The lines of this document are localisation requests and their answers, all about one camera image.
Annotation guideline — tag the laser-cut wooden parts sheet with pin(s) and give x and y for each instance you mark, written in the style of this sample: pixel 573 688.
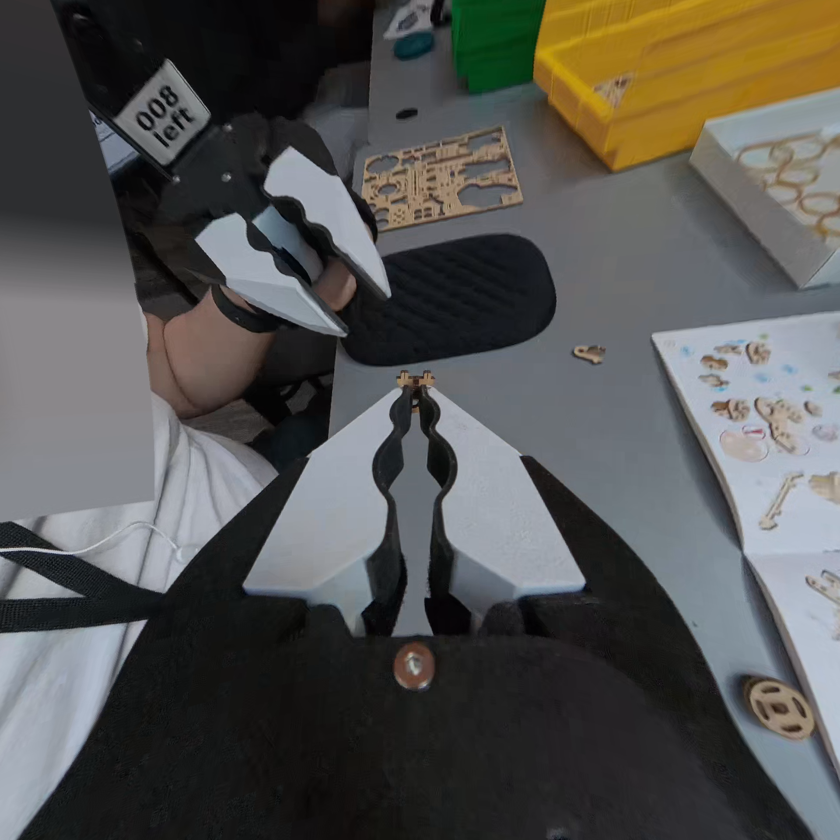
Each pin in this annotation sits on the laser-cut wooden parts sheet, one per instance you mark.
pixel 420 190

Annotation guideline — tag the open instruction booklet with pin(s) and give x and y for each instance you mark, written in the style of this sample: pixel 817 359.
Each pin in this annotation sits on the open instruction booklet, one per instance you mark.
pixel 695 394

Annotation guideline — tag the small notched wooden part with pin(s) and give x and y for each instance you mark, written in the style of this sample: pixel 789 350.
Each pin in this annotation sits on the small notched wooden part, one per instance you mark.
pixel 415 379

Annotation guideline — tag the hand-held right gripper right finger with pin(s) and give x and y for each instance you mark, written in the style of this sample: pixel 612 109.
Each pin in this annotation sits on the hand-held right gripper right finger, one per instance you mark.
pixel 499 525

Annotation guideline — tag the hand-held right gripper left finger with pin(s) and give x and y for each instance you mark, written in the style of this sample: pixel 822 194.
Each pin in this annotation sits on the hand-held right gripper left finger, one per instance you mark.
pixel 321 525

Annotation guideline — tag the person's left forearm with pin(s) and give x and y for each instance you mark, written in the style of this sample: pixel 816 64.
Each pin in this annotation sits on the person's left forearm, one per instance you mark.
pixel 197 367

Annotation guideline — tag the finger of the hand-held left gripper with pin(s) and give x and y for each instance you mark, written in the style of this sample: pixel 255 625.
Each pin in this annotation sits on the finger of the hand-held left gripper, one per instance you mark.
pixel 262 275
pixel 334 216

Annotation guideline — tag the green plastic bin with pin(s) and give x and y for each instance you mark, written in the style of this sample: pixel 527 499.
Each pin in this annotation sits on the green plastic bin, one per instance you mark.
pixel 492 39

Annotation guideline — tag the yellow plastic bin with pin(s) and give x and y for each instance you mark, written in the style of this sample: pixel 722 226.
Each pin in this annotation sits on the yellow plastic bin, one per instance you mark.
pixel 689 59

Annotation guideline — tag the white printed paper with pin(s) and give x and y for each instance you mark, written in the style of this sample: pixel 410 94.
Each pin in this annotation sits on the white printed paper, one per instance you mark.
pixel 407 16

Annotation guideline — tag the white cardboard box tray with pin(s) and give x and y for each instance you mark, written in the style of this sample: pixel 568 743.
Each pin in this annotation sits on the white cardboard box tray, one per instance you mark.
pixel 754 216

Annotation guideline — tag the person's white shirt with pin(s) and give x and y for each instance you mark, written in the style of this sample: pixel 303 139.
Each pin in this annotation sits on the person's white shirt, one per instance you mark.
pixel 65 689

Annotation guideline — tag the round wooden wheel part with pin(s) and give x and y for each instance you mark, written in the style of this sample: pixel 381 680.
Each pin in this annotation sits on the round wooden wheel part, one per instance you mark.
pixel 761 697

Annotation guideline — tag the grey desk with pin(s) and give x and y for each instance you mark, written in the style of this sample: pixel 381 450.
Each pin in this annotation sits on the grey desk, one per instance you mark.
pixel 623 275

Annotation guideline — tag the teal round object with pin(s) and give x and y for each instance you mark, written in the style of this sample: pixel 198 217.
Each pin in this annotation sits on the teal round object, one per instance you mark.
pixel 413 44

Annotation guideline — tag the small flat wooden part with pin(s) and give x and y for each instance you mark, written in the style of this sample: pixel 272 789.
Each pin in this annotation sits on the small flat wooden part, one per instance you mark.
pixel 589 353

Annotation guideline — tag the person's left hand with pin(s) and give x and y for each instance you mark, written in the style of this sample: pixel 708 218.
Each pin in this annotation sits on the person's left hand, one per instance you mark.
pixel 338 289

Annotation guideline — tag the black quilted pad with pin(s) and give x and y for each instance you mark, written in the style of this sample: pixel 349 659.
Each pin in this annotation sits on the black quilted pad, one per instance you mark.
pixel 459 295

